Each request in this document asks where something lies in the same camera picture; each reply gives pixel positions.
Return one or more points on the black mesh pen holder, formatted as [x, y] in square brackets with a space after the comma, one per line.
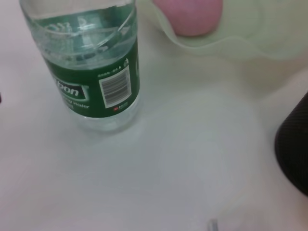
[293, 149]

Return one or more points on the clear green-label water bottle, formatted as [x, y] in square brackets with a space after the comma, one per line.
[86, 60]

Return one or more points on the green glass fruit plate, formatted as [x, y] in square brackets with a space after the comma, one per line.
[252, 31]

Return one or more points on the pink toy peach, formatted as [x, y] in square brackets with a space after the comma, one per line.
[192, 16]

